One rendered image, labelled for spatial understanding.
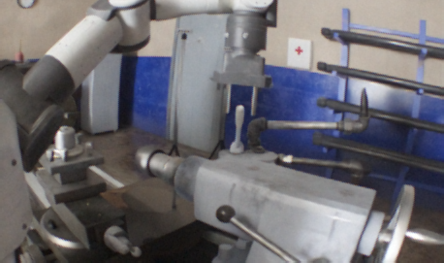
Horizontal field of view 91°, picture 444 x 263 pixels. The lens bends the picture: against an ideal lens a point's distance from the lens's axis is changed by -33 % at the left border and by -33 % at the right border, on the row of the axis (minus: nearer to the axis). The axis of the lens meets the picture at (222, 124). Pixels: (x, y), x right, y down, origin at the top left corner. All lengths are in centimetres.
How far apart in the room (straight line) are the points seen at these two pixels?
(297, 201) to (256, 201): 8
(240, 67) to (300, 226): 33
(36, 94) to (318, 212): 50
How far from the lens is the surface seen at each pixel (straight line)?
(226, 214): 53
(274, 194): 56
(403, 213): 51
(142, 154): 82
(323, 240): 54
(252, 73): 62
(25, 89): 45
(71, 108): 152
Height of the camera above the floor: 138
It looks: 12 degrees down
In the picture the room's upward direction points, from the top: 5 degrees clockwise
